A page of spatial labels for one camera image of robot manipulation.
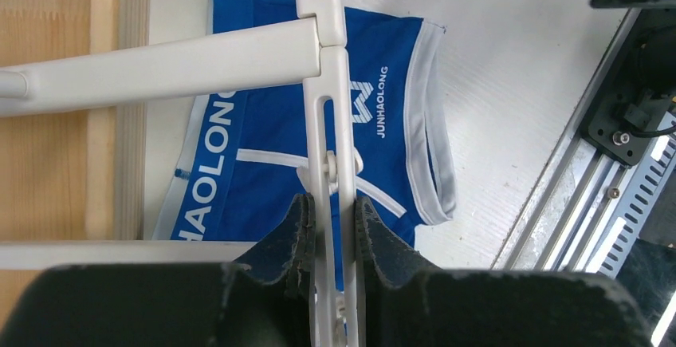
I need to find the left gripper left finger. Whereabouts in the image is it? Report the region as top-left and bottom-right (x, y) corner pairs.
(235, 194), (316, 302)

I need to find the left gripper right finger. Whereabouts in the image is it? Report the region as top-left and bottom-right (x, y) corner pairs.
(355, 196), (438, 301)

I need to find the blue boxer underwear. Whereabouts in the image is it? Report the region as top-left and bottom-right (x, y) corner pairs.
(152, 8), (457, 244)

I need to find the white plastic clip hanger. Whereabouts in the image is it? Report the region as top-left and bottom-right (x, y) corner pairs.
(0, 0), (365, 347)

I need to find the wooden hanger stand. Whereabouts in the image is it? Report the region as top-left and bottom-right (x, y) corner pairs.
(1, 0), (150, 321)

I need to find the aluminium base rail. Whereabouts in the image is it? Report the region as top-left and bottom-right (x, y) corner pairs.
(493, 10), (675, 278)

